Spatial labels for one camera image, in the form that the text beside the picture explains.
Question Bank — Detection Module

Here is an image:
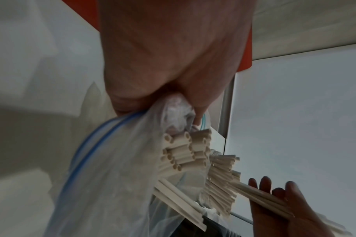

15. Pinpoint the person's right hand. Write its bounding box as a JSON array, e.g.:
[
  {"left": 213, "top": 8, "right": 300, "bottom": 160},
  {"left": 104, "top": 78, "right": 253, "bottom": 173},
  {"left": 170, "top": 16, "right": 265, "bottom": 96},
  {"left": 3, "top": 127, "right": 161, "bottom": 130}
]
[{"left": 248, "top": 176, "right": 337, "bottom": 237}]

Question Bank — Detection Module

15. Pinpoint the person's left hand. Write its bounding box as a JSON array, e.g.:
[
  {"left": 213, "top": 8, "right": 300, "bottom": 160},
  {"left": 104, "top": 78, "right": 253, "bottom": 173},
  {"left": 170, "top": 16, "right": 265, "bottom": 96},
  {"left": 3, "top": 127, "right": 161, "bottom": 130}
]
[{"left": 97, "top": 0, "right": 258, "bottom": 126}]

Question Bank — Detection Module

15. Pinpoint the clear blue-zip bag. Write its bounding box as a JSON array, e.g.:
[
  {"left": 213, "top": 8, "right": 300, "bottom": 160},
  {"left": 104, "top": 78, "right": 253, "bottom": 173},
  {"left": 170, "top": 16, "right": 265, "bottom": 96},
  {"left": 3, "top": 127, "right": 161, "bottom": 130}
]
[{"left": 47, "top": 92, "right": 225, "bottom": 237}]

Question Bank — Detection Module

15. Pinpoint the red sofa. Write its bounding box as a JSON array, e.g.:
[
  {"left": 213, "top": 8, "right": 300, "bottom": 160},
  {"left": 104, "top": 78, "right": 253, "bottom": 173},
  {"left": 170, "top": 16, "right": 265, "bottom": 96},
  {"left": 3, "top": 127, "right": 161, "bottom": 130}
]
[{"left": 62, "top": 0, "right": 254, "bottom": 73}]

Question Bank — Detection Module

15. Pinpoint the grey wall divider strip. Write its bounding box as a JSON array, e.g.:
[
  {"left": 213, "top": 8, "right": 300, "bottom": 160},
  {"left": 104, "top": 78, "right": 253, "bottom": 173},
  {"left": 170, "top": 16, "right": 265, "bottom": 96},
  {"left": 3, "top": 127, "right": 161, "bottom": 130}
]
[{"left": 218, "top": 71, "right": 237, "bottom": 137}]

